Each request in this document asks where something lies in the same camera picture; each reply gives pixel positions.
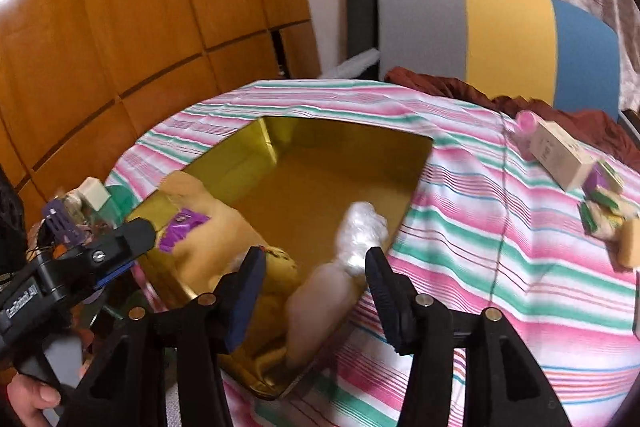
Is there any beige snack packet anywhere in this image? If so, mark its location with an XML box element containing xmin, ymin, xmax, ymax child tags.
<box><xmin>162</xmin><ymin>171</ymin><xmax>266</xmax><ymax>268</ymax></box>

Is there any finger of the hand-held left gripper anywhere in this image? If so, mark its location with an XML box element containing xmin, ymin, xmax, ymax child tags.
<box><xmin>84</xmin><ymin>217</ymin><xmax>157</xmax><ymax>290</ymax></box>

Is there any dark wooden furniture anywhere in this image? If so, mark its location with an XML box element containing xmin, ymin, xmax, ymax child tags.
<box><xmin>617</xmin><ymin>107</ymin><xmax>640</xmax><ymax>132</ymax></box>

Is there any grey yellow blue chair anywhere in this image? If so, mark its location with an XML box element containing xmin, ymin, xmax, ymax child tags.
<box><xmin>377</xmin><ymin>0</ymin><xmax>621</xmax><ymax>120</ymax></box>

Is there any striped tablecloth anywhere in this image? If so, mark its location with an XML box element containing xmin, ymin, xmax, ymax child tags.
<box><xmin>114</xmin><ymin>78</ymin><xmax>640</xmax><ymax>427</ymax></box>

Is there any person's left hand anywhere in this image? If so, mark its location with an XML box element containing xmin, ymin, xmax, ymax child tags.
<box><xmin>6</xmin><ymin>376</ymin><xmax>63</xmax><ymax>427</ymax></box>

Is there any white bubble wrap bundle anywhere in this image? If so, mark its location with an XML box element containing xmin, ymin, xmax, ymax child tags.
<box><xmin>334</xmin><ymin>201</ymin><xmax>391</xmax><ymax>275</ymax></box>

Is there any black rolled mat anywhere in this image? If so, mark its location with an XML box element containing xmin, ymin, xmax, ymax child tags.
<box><xmin>345</xmin><ymin>0</ymin><xmax>382</xmax><ymax>68</ymax></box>

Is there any gold metal tin box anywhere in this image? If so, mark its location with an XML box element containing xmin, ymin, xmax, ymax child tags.
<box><xmin>131</xmin><ymin>116</ymin><xmax>435</xmax><ymax>400</ymax></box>

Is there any blue slotted spatula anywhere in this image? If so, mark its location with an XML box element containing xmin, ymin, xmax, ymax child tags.
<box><xmin>42</xmin><ymin>202</ymin><xmax>86</xmax><ymax>248</ymax></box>

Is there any maroon cloth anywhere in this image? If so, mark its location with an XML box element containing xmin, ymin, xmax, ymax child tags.
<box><xmin>384</xmin><ymin>67</ymin><xmax>640</xmax><ymax>165</ymax></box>

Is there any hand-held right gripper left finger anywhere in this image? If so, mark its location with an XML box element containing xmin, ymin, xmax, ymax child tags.
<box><xmin>62</xmin><ymin>247</ymin><xmax>267</xmax><ymax>427</ymax></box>

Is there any cream carton box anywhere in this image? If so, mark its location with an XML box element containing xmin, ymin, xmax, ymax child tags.
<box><xmin>529</xmin><ymin>119</ymin><xmax>597</xmax><ymax>192</ymax></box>

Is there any yellow pastry packet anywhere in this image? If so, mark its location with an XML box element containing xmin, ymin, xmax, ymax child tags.
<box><xmin>616</xmin><ymin>219</ymin><xmax>640</xmax><ymax>270</ymax></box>

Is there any small white box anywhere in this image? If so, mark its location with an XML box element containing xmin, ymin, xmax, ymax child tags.
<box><xmin>79</xmin><ymin>177</ymin><xmax>112</xmax><ymax>211</ymax></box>

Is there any dark cloth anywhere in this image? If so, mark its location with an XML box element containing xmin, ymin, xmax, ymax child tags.
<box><xmin>0</xmin><ymin>167</ymin><xmax>26</xmax><ymax>268</ymax></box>

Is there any pink small container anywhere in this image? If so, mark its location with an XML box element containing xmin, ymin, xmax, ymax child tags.
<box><xmin>515</xmin><ymin>110</ymin><xmax>543</xmax><ymax>158</ymax></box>

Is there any white candy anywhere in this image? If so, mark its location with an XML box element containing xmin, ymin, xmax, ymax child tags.
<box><xmin>284</xmin><ymin>259</ymin><xmax>363</xmax><ymax>365</ymax></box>

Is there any yellow patterned snack packet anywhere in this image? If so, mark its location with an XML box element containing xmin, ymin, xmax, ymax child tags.
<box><xmin>220</xmin><ymin>244</ymin><xmax>301</xmax><ymax>378</ymax></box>

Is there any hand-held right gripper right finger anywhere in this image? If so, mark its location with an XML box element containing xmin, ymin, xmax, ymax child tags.
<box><xmin>365</xmin><ymin>246</ymin><xmax>572</xmax><ymax>427</ymax></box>

